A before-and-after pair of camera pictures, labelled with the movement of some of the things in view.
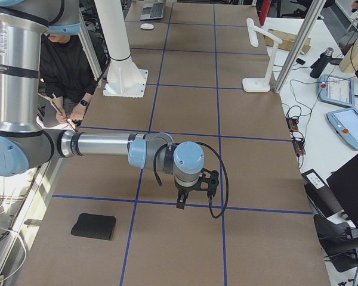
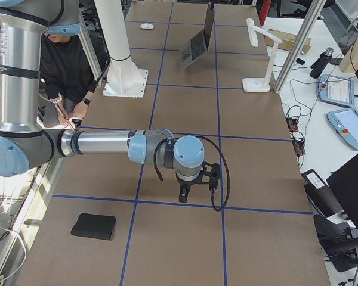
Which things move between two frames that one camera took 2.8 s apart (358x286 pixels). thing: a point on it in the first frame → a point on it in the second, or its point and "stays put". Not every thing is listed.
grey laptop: [152, 11] → [198, 46]
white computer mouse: [147, 26] stays put
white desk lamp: [261, 84] stays put
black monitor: [351, 186] stays put
